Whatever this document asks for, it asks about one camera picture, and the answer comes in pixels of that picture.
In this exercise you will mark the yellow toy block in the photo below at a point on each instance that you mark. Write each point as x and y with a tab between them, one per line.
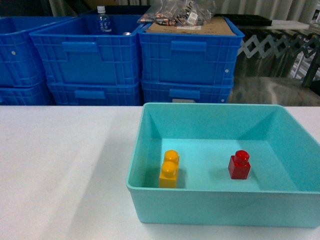
169	172

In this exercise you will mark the plastic bag of parts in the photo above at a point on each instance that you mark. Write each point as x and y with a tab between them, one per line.
179	13

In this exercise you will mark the black tray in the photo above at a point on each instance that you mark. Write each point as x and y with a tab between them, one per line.
247	19

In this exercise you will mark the brown cardboard sheet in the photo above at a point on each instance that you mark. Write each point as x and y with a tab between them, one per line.
217	26

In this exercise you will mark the blue crate upper right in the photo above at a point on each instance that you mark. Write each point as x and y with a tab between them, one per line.
189	58

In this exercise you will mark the blue crate lower left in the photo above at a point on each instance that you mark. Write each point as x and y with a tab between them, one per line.
37	95

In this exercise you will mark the expandable roller conveyor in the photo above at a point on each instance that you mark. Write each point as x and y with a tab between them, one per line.
277	44

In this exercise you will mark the blue crate lower middle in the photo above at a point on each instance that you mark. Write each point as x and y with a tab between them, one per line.
67	94

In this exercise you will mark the blue crate upper middle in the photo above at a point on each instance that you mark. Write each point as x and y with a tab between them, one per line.
73	52

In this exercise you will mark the red toy block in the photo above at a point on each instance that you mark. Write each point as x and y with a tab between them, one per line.
239	165

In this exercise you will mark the blue crate upper left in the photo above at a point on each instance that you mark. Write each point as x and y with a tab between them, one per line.
20	62

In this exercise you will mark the turquoise plastic bin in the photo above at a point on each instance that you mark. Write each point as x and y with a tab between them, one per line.
283	185

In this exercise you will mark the blue crate lower right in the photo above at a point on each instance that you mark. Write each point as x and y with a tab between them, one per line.
163	92

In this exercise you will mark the clear water bottle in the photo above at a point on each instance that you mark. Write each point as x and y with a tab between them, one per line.
103	21

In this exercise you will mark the blue crate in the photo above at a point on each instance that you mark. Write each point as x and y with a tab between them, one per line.
163	92
20	62
37	95
73	52
189	58
67	94

